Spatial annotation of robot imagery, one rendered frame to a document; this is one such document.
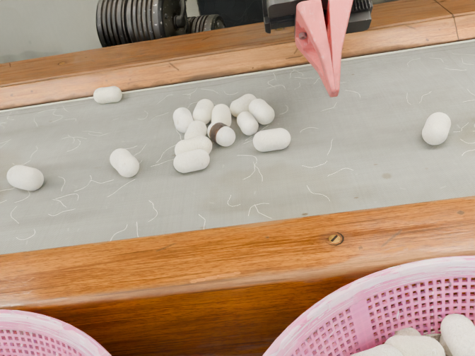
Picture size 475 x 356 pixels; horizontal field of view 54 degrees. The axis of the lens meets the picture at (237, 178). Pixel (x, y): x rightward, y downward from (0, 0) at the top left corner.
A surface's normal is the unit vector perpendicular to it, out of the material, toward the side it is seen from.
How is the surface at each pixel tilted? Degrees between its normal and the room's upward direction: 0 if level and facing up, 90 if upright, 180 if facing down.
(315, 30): 61
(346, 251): 0
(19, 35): 90
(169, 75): 45
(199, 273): 0
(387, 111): 0
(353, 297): 75
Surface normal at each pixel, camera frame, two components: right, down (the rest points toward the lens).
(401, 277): 0.14, 0.32
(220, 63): -0.10, -0.15
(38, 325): -0.34, 0.37
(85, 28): -0.05, 0.60
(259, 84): -0.15, -0.80
